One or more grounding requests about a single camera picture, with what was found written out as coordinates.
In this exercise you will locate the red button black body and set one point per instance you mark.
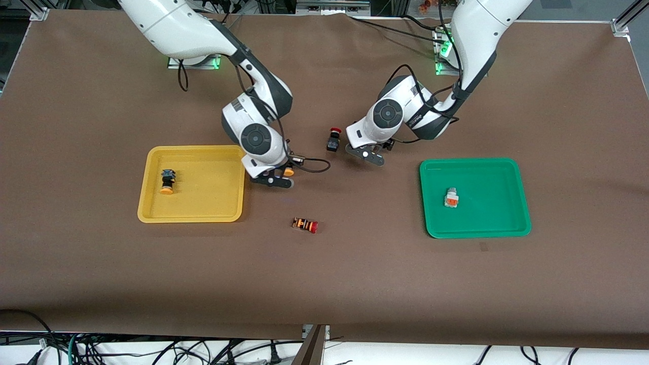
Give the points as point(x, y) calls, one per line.
point(333, 140)

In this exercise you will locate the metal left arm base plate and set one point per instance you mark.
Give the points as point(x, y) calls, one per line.
point(440, 68)

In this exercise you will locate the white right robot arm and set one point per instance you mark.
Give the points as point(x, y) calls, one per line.
point(172, 25)

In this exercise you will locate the red button orange striped body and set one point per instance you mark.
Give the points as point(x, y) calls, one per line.
point(305, 224)

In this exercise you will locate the yellow push button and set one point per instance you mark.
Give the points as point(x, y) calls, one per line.
point(167, 182)
point(289, 172)

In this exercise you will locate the white square orange button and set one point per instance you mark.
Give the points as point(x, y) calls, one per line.
point(451, 198)

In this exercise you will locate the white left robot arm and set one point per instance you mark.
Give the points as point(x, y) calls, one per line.
point(476, 30)

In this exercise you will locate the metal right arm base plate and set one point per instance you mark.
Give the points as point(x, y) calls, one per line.
point(175, 65)

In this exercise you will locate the aluminium frame rail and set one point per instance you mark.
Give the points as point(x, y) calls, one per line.
point(332, 6)

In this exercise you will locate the green plastic tray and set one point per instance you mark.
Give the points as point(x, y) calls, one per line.
point(487, 203)

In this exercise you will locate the brown table cover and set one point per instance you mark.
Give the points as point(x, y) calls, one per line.
point(324, 284)

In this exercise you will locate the table leg post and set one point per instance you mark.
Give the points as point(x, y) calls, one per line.
point(312, 350)

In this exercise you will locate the yellow plastic tray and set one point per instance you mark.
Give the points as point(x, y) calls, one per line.
point(203, 192)

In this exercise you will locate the aluminium corner bracket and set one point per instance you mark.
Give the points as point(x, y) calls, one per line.
point(39, 13)
point(621, 28)

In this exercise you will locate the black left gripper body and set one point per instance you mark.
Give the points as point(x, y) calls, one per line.
point(387, 146)

